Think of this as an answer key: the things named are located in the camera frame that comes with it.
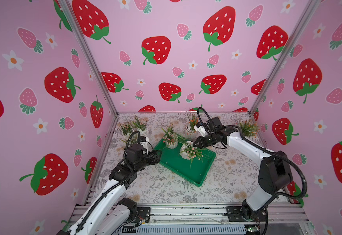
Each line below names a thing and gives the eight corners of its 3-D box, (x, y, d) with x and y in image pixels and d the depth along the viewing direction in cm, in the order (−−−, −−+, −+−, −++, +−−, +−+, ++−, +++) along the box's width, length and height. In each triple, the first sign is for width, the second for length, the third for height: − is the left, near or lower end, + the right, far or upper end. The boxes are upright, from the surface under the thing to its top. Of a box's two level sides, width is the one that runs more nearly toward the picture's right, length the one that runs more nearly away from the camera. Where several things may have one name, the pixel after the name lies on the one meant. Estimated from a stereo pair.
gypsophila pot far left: (127, 141, 106) (121, 129, 95) (125, 135, 110) (119, 123, 99) (135, 138, 108) (131, 126, 97) (134, 132, 111) (129, 120, 100)
